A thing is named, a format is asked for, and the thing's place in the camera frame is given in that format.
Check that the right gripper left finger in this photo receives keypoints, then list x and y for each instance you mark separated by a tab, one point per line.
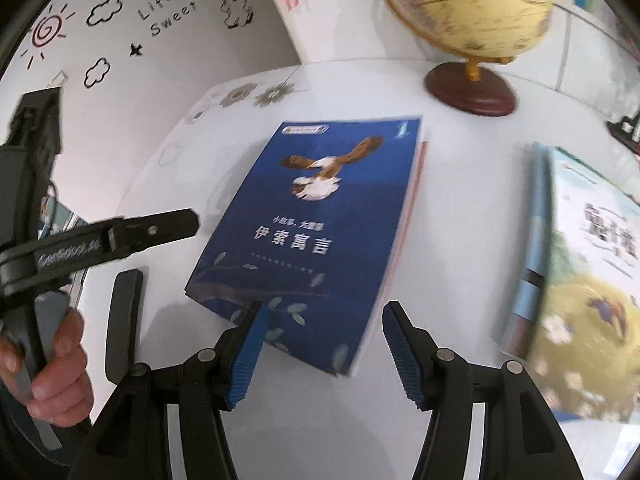
130	438

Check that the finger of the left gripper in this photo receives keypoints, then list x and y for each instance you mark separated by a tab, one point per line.
100	242

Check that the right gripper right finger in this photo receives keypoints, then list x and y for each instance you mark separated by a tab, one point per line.
521	438

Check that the blue eagle fable book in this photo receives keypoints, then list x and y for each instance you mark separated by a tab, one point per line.
309	234

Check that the red poetry book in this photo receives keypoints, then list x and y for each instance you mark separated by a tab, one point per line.
401	233

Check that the left hand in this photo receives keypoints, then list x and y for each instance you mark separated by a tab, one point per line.
61	394

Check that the black chair armrest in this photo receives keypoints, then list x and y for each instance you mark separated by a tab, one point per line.
121	336

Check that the pale white rabbit book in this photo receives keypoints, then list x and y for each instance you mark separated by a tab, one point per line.
584	354

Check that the light blue book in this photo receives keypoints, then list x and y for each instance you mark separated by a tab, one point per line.
519	328

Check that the yellow desk globe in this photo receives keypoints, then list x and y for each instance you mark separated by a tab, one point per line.
478	33

